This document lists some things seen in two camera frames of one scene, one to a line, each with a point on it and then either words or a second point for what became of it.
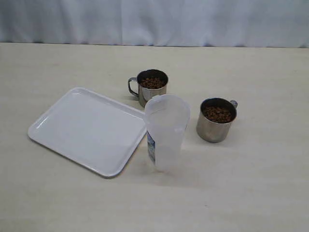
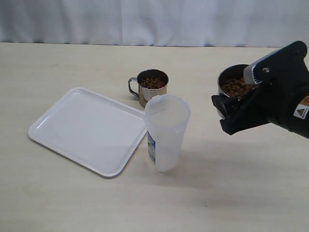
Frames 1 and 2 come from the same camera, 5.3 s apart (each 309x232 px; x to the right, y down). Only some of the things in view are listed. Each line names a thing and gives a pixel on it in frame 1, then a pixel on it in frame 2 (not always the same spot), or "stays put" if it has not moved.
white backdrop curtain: (187, 23) stays put
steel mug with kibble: (151, 82) stays put
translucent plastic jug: (166, 117) stays put
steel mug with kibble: (215, 118) to (231, 82)
